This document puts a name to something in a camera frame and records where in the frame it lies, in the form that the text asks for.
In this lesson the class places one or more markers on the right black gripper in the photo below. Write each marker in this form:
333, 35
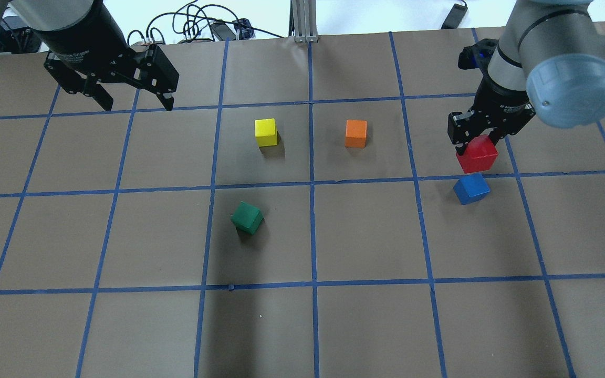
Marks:
503, 101

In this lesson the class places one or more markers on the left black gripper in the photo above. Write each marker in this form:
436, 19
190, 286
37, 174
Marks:
77, 38

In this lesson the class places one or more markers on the red wooden block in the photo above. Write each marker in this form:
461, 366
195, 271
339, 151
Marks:
480, 155

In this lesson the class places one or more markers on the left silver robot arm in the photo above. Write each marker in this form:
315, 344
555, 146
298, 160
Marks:
87, 49

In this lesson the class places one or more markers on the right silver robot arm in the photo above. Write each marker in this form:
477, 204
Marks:
549, 63

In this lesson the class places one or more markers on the blue wooden block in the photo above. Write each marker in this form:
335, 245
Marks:
471, 188

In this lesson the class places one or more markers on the orange wooden block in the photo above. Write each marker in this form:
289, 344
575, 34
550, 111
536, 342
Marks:
356, 134

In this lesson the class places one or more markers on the yellow wooden block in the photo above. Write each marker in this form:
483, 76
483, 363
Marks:
266, 132

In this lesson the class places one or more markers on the green wooden block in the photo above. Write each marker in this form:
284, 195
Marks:
247, 218

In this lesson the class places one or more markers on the black power adapter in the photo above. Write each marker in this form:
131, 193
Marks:
221, 31

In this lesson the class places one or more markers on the black equipment on desk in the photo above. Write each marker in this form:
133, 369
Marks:
16, 37

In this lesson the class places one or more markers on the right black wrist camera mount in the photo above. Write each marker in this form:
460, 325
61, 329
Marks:
477, 56

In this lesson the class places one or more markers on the aluminium frame post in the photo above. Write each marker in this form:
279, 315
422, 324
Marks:
303, 21

